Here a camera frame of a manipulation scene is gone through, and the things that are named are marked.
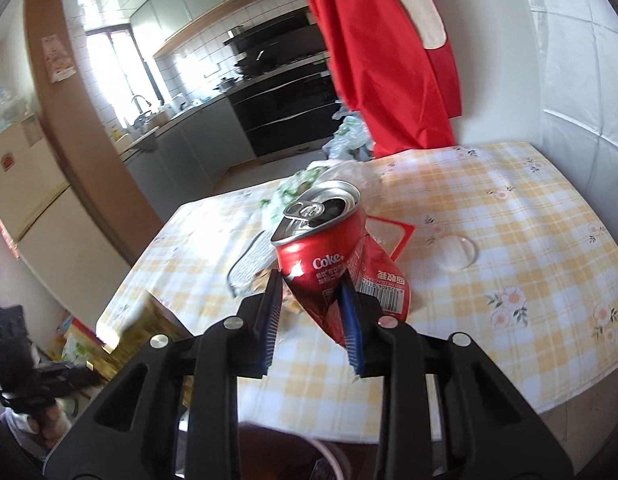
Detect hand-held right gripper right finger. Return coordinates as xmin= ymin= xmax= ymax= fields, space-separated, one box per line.
xmin=336 ymin=274 xmax=574 ymax=480

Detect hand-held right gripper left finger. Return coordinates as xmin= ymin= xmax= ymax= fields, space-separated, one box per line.
xmin=41 ymin=269 xmax=284 ymax=480

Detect crushed red soda can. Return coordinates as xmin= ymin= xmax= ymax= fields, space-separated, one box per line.
xmin=270 ymin=180 xmax=412 ymax=351

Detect person's left hand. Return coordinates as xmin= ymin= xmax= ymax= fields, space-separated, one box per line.
xmin=19 ymin=400 xmax=72 ymax=448

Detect silver printed packet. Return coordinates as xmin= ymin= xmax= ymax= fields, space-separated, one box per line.
xmin=228 ymin=227 xmax=290 ymax=301

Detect red snack wrapper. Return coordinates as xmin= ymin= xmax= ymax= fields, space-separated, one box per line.
xmin=364 ymin=215 xmax=416 ymax=261

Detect yellow carton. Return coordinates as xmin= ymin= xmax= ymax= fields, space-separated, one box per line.
xmin=101 ymin=289 xmax=192 ymax=376

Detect clear round lid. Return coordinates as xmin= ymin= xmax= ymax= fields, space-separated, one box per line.
xmin=435 ymin=234 xmax=477 ymax=272

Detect clear green-printed plastic bag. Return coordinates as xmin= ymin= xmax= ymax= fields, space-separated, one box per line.
xmin=259 ymin=160 xmax=384 ymax=231

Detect cream refrigerator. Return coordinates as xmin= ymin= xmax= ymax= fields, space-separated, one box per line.
xmin=0 ymin=112 xmax=132 ymax=311

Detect grey lower kitchen cabinets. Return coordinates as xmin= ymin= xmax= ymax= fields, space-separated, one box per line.
xmin=124 ymin=95 xmax=257 ymax=221

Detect plastic bags on floor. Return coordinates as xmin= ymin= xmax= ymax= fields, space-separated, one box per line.
xmin=323 ymin=105 xmax=374 ymax=161

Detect black built-in oven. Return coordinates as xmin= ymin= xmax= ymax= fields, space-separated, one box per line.
xmin=224 ymin=62 xmax=350 ymax=161

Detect pile of clear plastic bags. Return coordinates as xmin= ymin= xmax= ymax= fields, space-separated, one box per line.
xmin=0 ymin=77 xmax=40 ymax=141

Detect kitchen faucet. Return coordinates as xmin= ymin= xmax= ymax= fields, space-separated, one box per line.
xmin=130 ymin=94 xmax=154 ymax=126

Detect red apron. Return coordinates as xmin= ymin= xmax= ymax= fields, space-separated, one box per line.
xmin=295 ymin=0 xmax=464 ymax=160

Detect black range hood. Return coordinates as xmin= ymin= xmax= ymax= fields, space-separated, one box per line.
xmin=223 ymin=7 xmax=330 ymax=78

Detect kitchen window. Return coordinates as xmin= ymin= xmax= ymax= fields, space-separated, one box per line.
xmin=84 ymin=25 xmax=162 ymax=131

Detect upper kitchen cabinets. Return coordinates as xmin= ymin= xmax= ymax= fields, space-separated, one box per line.
xmin=129 ymin=0 xmax=314 ymax=56

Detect white quilted cover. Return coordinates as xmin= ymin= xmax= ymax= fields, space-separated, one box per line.
xmin=514 ymin=0 xmax=618 ymax=161

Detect wall calendar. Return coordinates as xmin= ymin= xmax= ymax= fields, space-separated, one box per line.
xmin=40 ymin=34 xmax=78 ymax=83

